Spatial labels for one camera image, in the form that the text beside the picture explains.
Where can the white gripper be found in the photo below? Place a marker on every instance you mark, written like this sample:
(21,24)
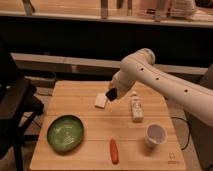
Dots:
(120,84)

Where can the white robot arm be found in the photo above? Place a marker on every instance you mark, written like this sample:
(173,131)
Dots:
(139,67)

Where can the white ceramic cup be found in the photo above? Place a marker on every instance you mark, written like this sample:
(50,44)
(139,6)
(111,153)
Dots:
(155,135)

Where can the white tube bottle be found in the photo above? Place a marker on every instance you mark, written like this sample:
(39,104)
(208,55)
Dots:
(136,108)

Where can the orange carrot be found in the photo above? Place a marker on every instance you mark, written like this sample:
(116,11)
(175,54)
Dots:
(114,152)

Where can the green round plate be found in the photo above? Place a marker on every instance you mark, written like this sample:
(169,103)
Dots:
(65,133)

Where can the black office chair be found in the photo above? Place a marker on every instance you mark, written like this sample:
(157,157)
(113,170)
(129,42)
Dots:
(18,108)

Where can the wooden bench rail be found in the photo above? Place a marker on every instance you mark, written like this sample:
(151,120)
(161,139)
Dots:
(91,66)

